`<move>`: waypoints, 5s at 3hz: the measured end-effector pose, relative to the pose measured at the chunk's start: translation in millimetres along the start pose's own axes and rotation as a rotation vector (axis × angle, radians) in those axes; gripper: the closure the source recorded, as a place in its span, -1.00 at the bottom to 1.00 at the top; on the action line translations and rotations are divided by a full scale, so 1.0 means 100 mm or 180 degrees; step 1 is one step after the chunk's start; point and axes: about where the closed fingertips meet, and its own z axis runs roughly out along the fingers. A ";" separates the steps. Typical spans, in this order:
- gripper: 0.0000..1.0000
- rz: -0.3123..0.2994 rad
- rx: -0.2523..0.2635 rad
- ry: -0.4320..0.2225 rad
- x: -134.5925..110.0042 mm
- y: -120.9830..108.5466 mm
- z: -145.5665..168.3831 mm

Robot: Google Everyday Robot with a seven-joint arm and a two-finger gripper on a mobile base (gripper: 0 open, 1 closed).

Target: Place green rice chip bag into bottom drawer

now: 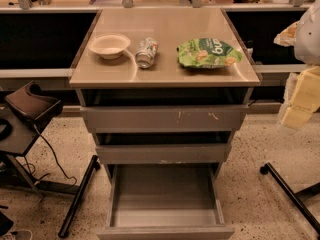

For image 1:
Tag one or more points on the grey drawer cabinet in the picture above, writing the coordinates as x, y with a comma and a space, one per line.
120, 82

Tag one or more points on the top grey drawer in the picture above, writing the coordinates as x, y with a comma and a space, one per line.
163, 119

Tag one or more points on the crushed aluminium soda can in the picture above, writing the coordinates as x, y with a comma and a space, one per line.
146, 52

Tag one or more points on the black side stand table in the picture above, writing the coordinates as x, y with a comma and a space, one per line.
18, 144

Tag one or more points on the green rice chip bag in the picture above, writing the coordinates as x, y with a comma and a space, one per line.
207, 53

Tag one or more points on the black right base leg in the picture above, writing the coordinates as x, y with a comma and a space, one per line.
297, 198

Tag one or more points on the black left base leg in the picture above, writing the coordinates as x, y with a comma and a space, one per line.
93, 165

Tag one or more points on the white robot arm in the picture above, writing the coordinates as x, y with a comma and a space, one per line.
307, 41

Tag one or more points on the dark brown cradle holder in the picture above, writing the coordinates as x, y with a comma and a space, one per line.
31, 107

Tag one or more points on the white paper bowl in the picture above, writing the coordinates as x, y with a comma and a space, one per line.
109, 46

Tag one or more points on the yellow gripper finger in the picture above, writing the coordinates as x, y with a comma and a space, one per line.
287, 37
301, 98

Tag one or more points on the open bottom grey drawer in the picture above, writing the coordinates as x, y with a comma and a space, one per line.
164, 202

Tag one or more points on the black base leg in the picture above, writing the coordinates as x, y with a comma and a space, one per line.
93, 165
297, 198

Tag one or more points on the middle grey drawer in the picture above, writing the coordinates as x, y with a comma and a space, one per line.
163, 154

